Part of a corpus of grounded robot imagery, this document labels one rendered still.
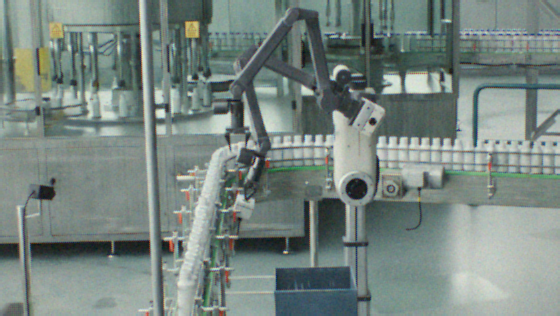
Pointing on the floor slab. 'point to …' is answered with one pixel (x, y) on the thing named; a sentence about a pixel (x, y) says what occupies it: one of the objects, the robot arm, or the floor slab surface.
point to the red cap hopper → (537, 75)
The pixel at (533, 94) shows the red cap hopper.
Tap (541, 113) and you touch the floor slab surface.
